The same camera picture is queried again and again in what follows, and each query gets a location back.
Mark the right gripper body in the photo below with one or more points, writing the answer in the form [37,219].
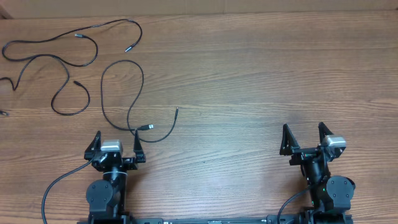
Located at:
[303,156]

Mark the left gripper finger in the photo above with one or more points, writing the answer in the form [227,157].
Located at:
[94,147]
[140,156]

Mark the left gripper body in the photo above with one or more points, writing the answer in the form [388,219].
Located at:
[128,164]

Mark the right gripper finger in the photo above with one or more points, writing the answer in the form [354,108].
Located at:
[323,130]
[289,144]

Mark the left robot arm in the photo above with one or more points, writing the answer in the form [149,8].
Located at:
[106,196]

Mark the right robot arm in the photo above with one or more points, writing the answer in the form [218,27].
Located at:
[331,195]

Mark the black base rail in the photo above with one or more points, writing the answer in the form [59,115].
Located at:
[270,219]

